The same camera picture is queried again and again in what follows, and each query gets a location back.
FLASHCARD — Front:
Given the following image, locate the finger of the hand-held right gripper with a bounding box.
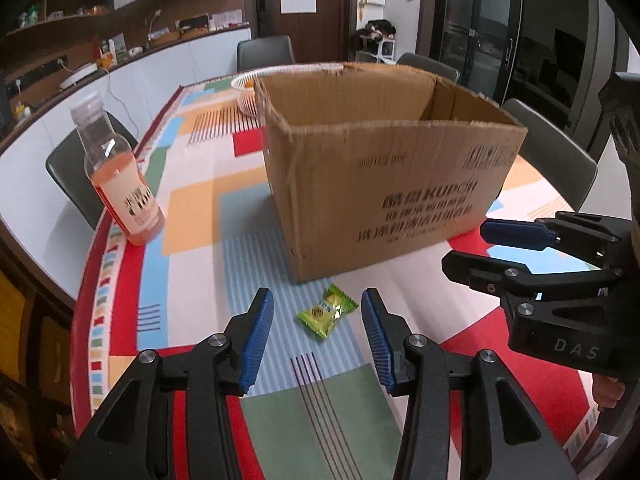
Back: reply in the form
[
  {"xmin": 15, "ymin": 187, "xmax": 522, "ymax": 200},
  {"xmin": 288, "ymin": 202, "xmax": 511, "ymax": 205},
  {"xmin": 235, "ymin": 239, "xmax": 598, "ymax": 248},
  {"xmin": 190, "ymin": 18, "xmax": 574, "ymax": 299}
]
[
  {"xmin": 441, "ymin": 251, "xmax": 623, "ymax": 306},
  {"xmin": 480, "ymin": 212, "xmax": 626, "ymax": 261}
]

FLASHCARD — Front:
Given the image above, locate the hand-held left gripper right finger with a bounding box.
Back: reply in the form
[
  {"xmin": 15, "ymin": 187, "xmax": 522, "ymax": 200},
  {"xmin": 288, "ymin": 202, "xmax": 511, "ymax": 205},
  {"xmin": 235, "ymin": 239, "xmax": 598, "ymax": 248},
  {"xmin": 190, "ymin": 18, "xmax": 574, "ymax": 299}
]
[{"xmin": 361, "ymin": 287, "xmax": 578, "ymax": 480}]

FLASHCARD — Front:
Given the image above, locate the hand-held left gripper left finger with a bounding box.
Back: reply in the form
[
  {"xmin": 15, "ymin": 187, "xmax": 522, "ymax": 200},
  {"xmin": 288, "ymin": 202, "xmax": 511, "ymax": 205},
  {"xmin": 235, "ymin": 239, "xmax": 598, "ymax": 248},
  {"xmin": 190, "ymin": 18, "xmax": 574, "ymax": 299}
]
[{"xmin": 60, "ymin": 287, "xmax": 275, "ymax": 480}]

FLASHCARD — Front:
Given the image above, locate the green candy packet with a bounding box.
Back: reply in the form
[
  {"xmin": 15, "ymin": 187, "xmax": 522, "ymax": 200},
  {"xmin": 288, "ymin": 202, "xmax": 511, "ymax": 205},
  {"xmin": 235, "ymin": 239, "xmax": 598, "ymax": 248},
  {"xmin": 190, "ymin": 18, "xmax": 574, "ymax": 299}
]
[{"xmin": 296, "ymin": 284, "xmax": 358, "ymax": 342}]

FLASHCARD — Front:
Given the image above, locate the brown cardboard box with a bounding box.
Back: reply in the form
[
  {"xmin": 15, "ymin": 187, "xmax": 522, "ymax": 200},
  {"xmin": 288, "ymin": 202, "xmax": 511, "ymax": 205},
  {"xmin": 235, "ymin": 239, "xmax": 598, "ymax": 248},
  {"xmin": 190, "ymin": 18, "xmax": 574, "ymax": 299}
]
[{"xmin": 254, "ymin": 61, "xmax": 529, "ymax": 285}]

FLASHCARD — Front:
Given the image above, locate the person's right hand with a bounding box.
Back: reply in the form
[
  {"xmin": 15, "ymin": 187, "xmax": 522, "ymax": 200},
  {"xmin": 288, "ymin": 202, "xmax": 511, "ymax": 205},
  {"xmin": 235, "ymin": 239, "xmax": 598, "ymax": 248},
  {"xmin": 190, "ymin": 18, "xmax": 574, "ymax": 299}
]
[{"xmin": 592, "ymin": 375, "xmax": 626, "ymax": 409}]

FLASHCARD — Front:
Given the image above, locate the grey dining chair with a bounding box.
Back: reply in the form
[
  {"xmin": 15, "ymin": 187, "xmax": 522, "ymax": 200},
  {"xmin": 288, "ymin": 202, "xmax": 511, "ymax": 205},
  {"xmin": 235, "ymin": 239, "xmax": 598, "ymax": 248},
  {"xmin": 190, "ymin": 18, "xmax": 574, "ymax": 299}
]
[
  {"xmin": 397, "ymin": 52, "xmax": 460, "ymax": 84},
  {"xmin": 500, "ymin": 99, "xmax": 598, "ymax": 211},
  {"xmin": 46, "ymin": 110, "xmax": 139, "ymax": 231},
  {"xmin": 236, "ymin": 36, "xmax": 295, "ymax": 72}
]

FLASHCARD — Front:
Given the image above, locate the clear bottle with orange drink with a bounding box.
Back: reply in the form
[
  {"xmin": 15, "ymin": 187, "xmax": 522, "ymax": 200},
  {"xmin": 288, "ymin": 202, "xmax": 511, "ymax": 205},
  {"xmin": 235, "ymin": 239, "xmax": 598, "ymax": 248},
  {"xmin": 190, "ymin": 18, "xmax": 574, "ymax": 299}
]
[{"xmin": 70, "ymin": 91, "xmax": 166, "ymax": 247}]

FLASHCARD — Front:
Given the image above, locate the black glass door cabinet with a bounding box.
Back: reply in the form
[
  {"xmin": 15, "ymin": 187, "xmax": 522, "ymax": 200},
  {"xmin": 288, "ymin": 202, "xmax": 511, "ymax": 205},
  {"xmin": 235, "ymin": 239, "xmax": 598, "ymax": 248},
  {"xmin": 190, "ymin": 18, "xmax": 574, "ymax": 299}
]
[{"xmin": 434, "ymin": 0, "xmax": 532, "ymax": 107}]

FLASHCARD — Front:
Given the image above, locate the white storage rack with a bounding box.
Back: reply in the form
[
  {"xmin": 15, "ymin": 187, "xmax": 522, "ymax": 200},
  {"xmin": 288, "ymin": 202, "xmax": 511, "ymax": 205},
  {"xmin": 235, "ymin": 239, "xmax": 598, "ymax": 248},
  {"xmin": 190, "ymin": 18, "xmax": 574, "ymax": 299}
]
[{"xmin": 357, "ymin": 37, "xmax": 397, "ymax": 66}]

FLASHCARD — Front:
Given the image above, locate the pile of dark clothes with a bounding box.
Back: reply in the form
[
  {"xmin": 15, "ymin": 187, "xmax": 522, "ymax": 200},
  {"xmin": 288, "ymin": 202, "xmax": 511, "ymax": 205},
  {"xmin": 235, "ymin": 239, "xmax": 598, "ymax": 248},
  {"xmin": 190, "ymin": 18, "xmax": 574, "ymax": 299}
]
[{"xmin": 357, "ymin": 20, "xmax": 397, "ymax": 42}]

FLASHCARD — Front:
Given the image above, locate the dark wooden door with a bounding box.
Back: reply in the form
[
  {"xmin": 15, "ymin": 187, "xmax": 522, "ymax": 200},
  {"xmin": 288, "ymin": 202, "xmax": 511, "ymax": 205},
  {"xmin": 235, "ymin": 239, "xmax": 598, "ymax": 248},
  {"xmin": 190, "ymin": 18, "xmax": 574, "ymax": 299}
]
[{"xmin": 249, "ymin": 0, "xmax": 347, "ymax": 67}]

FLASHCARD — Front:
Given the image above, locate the white kitchen counter cabinet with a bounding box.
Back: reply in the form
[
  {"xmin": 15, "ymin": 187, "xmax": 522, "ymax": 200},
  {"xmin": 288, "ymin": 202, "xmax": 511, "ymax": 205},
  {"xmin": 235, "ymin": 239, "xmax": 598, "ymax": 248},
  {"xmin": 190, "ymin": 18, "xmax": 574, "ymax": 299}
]
[{"xmin": 0, "ymin": 24, "xmax": 252, "ymax": 266}]

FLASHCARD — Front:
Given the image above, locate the white round appliance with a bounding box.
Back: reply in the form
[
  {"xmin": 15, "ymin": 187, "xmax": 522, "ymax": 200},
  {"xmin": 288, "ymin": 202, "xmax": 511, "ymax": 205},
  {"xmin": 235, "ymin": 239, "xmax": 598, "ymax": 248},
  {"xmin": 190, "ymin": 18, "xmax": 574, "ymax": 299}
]
[{"xmin": 60, "ymin": 62, "xmax": 99, "ymax": 89}]

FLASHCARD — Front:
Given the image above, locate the white desk lamp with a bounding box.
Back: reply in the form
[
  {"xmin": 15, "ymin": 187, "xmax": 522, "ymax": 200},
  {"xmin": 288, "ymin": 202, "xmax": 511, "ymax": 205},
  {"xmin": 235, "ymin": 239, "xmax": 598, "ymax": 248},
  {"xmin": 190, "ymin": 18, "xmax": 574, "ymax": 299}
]
[{"xmin": 145, "ymin": 9, "xmax": 162, "ymax": 51}]

